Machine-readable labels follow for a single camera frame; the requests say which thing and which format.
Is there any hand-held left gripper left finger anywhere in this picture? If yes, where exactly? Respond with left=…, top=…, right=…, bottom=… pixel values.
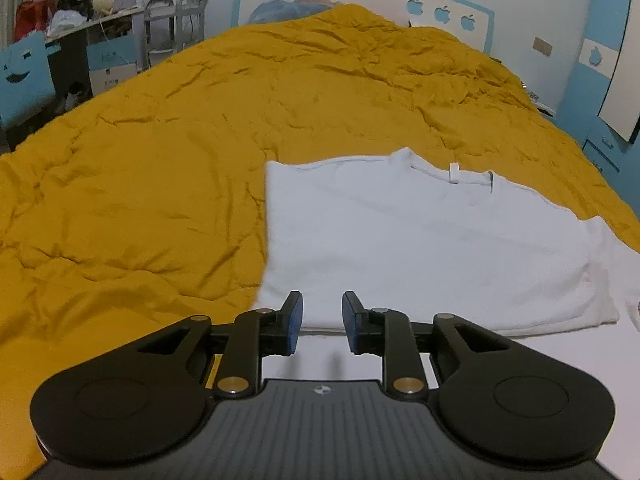
left=135, top=291, right=304, bottom=401

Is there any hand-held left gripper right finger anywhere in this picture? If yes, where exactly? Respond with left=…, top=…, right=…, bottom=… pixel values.
left=341, top=290, right=506, bottom=401

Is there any white t-shirt with blue print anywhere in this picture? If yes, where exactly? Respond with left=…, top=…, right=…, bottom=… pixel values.
left=252, top=147, right=623, bottom=336

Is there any mustard yellow blanket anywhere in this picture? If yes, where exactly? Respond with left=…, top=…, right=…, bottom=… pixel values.
left=0, top=4, right=640, bottom=480

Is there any white bed sheet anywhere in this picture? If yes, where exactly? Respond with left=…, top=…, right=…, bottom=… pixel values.
left=295, top=317, right=640, bottom=480

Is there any bedside nightstand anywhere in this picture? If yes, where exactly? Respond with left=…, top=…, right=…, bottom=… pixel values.
left=520, top=82, right=557, bottom=120

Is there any white storage box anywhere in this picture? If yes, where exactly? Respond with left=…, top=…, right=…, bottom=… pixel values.
left=90, top=62, right=139, bottom=97

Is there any blue pillow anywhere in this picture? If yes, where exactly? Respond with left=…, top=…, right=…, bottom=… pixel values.
left=248, top=0, right=342, bottom=24

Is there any pair of shoes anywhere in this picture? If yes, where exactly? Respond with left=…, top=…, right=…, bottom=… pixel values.
left=54, top=82, right=92, bottom=114

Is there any blue wardrobe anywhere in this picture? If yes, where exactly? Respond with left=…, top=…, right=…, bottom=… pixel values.
left=554, top=0, right=640, bottom=193

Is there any grey trolley cart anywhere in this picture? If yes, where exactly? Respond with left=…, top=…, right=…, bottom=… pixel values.
left=144, top=0, right=207, bottom=68

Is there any white board panel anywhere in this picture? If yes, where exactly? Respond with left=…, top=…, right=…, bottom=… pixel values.
left=597, top=20, right=640, bottom=144

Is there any white desk with shelves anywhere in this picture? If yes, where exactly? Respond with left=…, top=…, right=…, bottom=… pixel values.
left=32, top=0, right=148, bottom=78

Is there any blue chair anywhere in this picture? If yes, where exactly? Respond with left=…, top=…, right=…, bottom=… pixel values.
left=0, top=30, right=57, bottom=128

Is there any red bag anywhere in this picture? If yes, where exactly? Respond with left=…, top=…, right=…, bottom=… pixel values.
left=15, top=0, right=52, bottom=41

